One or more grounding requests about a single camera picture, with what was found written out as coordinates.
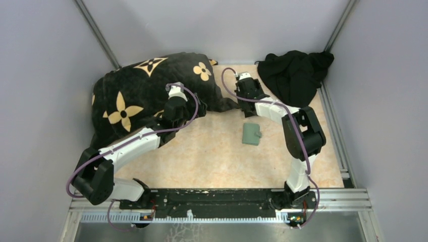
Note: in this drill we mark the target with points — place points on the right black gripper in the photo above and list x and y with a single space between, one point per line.
241 106

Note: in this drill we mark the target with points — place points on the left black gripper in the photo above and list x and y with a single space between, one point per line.
202 109

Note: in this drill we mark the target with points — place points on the green leather card holder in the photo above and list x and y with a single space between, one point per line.
251 134

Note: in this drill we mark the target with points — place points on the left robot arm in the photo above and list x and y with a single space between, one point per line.
94 176

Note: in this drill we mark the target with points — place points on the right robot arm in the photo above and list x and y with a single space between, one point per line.
303 134

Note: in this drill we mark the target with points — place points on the black crumpled cloth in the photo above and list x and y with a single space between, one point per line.
295 77

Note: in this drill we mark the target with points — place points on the black floral patterned blanket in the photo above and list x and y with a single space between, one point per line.
131 97

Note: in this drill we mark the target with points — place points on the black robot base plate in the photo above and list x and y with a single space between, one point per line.
216 204

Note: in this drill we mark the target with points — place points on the aluminium front frame rail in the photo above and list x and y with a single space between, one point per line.
328 200

